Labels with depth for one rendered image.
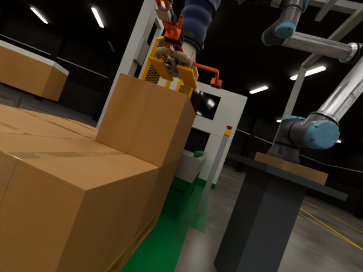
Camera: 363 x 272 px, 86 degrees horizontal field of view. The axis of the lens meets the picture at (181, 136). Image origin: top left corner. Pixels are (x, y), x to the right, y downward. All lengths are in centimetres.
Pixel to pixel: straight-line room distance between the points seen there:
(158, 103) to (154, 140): 19
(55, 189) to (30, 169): 8
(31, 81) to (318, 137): 256
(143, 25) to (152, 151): 220
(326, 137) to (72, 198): 111
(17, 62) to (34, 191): 226
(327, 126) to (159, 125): 84
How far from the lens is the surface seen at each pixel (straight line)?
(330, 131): 122
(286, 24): 121
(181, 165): 168
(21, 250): 61
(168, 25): 111
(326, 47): 150
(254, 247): 133
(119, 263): 115
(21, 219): 60
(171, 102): 104
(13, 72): 274
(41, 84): 260
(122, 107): 111
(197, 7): 149
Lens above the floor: 72
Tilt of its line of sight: 1 degrees up
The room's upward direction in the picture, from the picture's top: 20 degrees clockwise
